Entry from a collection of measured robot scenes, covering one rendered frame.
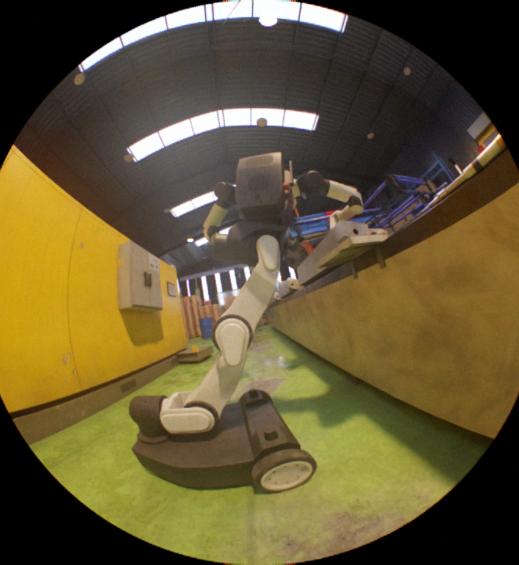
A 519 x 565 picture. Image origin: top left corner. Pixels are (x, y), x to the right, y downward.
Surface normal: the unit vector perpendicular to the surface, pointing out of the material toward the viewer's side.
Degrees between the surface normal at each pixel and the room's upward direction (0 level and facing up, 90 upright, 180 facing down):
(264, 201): 98
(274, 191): 98
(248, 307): 90
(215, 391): 90
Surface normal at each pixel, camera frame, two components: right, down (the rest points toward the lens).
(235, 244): 0.14, 0.18
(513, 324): -0.98, 0.20
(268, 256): 0.18, -0.22
